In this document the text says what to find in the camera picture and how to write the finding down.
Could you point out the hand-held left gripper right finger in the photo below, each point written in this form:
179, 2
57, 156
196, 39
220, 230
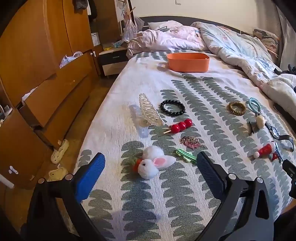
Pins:
208, 171

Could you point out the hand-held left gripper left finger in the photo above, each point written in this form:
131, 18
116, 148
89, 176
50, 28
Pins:
92, 176

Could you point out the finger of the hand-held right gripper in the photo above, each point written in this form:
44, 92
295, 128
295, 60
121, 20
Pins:
290, 176

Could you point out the green hair clip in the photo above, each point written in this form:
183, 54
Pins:
185, 156

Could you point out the red santa hair clip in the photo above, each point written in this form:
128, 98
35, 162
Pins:
266, 149

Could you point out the white bunny plush hair clip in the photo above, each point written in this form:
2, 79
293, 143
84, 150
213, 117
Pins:
150, 166

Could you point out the clear plastic hair claw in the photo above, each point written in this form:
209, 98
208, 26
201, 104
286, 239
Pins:
149, 111

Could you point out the orange plastic basket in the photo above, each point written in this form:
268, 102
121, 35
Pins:
187, 63

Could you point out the pink leaf brooch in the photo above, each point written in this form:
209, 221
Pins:
190, 141

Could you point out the cream clog slipper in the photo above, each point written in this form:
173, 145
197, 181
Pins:
56, 173
60, 150

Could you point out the dark wristwatch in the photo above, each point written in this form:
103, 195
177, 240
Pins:
274, 132

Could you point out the red ball hair pin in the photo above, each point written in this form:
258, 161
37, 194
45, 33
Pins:
181, 125

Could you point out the cream shell hair clip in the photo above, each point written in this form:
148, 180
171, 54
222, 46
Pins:
260, 121

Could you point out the small black hair clip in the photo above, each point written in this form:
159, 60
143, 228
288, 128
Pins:
251, 126

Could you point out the dark clothes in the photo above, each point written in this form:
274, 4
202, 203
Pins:
286, 70

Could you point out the black and beige nightstand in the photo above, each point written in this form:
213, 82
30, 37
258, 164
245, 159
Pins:
113, 60

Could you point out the blue plastic bag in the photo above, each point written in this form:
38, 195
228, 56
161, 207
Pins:
68, 59

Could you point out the light blue printed quilt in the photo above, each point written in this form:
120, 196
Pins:
235, 48

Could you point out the wooden wardrobe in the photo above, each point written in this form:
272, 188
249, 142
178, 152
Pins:
34, 58

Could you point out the pink quilt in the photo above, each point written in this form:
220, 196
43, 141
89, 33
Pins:
166, 38

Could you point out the patterned pillow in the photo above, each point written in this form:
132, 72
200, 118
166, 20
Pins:
268, 38

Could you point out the hanging clear plastic bag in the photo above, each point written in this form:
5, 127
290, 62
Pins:
131, 29

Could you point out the white pillow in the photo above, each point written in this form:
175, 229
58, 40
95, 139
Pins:
166, 24

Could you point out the dark bed headboard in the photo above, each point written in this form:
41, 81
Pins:
144, 20

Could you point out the wooden coat rack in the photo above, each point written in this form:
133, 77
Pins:
126, 10

